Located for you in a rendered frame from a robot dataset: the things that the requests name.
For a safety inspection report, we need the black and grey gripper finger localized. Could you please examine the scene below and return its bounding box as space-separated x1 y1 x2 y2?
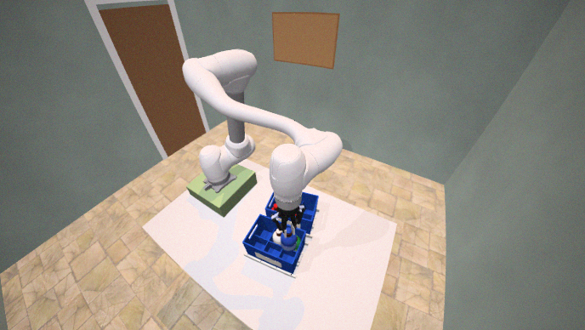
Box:
291 204 306 235
270 213 288 238

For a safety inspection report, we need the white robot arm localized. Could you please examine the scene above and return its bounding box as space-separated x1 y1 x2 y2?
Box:
183 49 343 210

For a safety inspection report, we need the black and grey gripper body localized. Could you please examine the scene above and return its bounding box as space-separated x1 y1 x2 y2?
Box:
276 206 300 219

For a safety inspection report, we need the blue crate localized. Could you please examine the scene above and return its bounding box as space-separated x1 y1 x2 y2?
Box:
266 192 319 234
246 217 306 274

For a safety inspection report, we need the white bottle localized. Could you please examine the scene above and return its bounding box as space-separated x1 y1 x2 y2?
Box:
273 229 282 245

